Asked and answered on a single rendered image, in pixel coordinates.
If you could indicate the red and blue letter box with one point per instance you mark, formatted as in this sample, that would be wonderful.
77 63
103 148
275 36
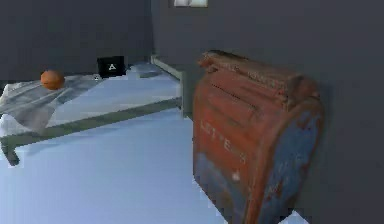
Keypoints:
240 133

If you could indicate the grey pillow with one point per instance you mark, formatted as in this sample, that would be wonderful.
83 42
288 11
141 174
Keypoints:
146 70

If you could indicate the grey framed bed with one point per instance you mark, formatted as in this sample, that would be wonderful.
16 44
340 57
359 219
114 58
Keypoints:
120 96

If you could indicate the black laptop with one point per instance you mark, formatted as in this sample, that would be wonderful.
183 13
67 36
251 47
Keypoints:
111 66

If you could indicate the white framed picture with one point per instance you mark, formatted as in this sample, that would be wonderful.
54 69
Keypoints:
190 2

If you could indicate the orange basketball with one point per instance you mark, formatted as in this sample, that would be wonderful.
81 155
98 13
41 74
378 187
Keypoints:
52 79

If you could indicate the grey blanket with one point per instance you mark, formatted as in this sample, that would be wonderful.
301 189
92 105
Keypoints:
36 100

